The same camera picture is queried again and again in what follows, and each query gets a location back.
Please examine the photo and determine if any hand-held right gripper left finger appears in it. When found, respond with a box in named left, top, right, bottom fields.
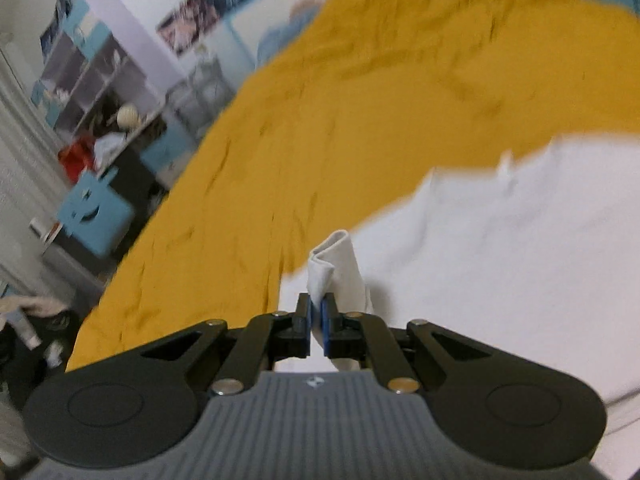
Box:
left=140, top=292, right=315, bottom=396

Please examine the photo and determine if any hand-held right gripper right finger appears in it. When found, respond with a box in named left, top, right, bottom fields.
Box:
left=320, top=292, right=494, bottom=394

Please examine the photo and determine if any white printed t-shirt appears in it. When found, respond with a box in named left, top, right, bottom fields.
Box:
left=277, top=136, right=640, bottom=480

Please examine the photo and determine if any yellow bed blanket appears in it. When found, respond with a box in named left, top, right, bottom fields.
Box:
left=65, top=0, right=640, bottom=373

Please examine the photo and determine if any dark desk with blue drawers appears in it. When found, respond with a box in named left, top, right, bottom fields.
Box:
left=40, top=112, right=202, bottom=281

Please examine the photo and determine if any blue smiley chair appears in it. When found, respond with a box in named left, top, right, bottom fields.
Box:
left=55, top=167, right=136, bottom=257

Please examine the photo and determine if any grey metal rack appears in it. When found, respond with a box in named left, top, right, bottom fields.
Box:
left=165, top=56, right=237, bottom=132

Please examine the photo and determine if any white cloth on desk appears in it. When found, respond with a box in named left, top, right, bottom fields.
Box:
left=94, top=132, right=129, bottom=162

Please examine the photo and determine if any pale round ball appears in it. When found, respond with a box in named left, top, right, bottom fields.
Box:
left=117, top=104, right=142, bottom=130

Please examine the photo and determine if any red bag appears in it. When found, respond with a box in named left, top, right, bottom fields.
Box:
left=57, top=136, right=99, bottom=184

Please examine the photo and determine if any blue pillow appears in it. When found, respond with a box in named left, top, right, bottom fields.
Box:
left=257, top=0, right=323, bottom=67

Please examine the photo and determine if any white tube bottle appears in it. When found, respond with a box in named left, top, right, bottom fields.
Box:
left=4, top=309, right=44, bottom=351

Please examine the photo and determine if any white and blue headboard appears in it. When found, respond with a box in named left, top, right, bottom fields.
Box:
left=224, top=0, right=346, bottom=73

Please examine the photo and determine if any white curtain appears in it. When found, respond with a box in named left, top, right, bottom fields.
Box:
left=0, top=35, right=68, bottom=291

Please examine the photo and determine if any white and blue shelf unit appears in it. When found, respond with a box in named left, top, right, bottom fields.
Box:
left=30, top=0, right=167, bottom=137

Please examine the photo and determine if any pink wall poster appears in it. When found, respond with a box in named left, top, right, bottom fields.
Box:
left=157, top=0, right=222, bottom=57

